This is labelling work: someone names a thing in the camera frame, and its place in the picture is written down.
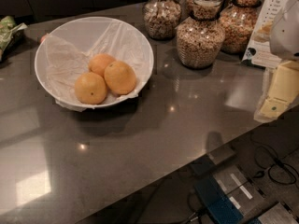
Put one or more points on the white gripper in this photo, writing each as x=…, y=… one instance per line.
x=286, y=36

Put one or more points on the orange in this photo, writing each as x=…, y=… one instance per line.
x=99, y=63
x=120, y=77
x=90, y=89

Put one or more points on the white round bowl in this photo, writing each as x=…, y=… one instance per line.
x=78, y=31

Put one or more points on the white paper bowl liner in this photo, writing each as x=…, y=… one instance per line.
x=62, y=62

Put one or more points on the allergen information card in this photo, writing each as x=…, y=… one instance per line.
x=258, y=50

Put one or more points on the right glass cereal jar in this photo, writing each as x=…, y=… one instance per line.
x=238, y=19

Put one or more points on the middle glass cereal jar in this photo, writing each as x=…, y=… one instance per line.
x=200, y=36

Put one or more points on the blue equipment box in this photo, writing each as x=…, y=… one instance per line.
x=216, y=202

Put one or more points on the left glass cereal jar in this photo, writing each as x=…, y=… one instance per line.
x=161, y=18

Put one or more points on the green snack packet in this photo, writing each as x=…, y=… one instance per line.
x=10, y=34

